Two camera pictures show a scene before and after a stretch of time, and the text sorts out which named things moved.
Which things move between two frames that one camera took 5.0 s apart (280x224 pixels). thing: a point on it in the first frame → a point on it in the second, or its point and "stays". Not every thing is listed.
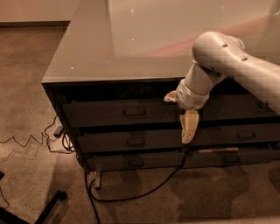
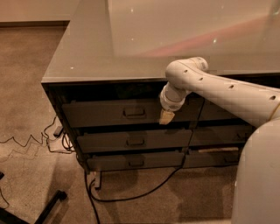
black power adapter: (58, 131) stays
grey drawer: (131, 160) stays
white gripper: (189, 98) → (170, 105)
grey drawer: (143, 113) stays
